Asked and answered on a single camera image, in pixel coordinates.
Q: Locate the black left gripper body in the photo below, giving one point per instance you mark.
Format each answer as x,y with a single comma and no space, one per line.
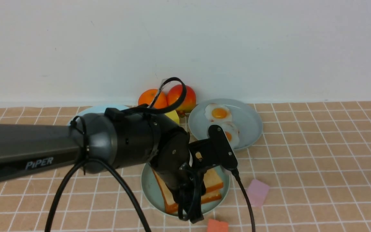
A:
182,165

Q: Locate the toast slice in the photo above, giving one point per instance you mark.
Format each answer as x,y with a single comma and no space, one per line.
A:
171,206
212,181

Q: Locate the fried egg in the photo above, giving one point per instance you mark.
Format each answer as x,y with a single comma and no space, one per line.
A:
232,133
217,113

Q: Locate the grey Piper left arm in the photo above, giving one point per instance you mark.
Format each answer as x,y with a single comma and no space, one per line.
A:
115,139

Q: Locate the green centre plate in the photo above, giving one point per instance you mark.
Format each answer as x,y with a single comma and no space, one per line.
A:
153,194

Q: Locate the yellow foam cube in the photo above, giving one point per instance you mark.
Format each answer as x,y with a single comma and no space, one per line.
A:
173,116

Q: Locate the red orange foam cube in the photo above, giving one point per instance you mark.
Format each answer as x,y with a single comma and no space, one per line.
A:
217,226

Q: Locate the red yellow apple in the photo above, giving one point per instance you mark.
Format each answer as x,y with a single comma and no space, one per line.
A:
189,102

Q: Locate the pink foam cube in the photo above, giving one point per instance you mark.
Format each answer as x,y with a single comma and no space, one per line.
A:
257,192

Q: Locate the grey blue plate right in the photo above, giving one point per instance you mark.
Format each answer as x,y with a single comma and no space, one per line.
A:
245,118

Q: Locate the light blue plate left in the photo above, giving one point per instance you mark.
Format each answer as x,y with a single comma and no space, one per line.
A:
100,109

